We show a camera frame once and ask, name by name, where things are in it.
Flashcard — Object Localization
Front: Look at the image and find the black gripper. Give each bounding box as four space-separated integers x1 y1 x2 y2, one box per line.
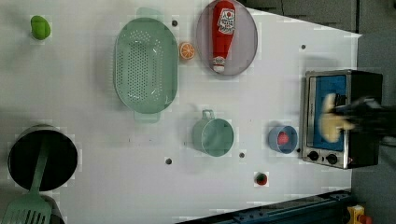
334 97 396 137

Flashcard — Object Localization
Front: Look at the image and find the peeled plush banana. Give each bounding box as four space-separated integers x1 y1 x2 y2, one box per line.
318 93 355 143

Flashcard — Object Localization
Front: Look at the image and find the black and steel toaster oven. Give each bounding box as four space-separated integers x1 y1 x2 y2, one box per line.
302 70 383 169

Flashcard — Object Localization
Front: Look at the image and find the blue bowl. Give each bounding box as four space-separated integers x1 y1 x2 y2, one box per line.
267 126 298 154

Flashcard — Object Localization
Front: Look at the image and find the strawberry in blue bowl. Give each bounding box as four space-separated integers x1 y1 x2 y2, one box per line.
277 132 290 146

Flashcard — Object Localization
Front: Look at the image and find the red strawberry toy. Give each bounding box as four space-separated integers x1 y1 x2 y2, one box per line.
255 173 268 186

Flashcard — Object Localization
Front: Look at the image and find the grey oval plate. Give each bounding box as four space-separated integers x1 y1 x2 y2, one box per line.
195 0 258 76

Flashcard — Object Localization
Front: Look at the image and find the green mug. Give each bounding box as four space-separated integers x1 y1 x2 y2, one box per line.
191 109 234 157

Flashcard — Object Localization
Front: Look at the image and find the red ketchup bottle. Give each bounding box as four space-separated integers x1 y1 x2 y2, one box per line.
212 0 236 73

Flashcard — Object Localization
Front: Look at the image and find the orange slice toy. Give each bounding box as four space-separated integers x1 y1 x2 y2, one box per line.
179 42 195 60

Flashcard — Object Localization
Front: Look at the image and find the green plastic colander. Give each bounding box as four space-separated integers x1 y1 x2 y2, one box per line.
113 7 178 123

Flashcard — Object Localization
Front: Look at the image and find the green toy vegetable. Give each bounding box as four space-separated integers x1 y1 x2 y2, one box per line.
31 15 51 40

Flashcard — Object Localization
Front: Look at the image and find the black pot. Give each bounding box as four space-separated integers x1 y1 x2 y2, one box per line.
7 124 78 191

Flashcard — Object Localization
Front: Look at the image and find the green slotted spatula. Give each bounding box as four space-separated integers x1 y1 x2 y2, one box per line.
1 138 51 224

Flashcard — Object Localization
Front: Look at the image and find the blue metal frame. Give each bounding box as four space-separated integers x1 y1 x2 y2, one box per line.
177 190 356 224

